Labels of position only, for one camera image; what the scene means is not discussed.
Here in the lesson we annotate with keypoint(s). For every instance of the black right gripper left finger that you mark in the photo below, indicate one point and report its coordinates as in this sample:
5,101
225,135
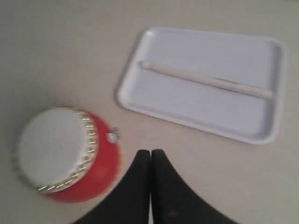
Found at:
129,201

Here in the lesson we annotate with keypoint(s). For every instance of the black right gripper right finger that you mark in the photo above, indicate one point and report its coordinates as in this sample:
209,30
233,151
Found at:
173,201

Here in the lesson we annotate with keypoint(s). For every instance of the long wooden drumstick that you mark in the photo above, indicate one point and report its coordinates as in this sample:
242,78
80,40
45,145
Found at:
211,81

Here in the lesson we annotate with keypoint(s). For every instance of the red small drum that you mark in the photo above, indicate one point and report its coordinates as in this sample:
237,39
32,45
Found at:
68,155

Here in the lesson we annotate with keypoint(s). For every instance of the white rectangular tray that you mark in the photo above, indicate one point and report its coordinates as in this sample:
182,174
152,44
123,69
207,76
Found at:
250,60

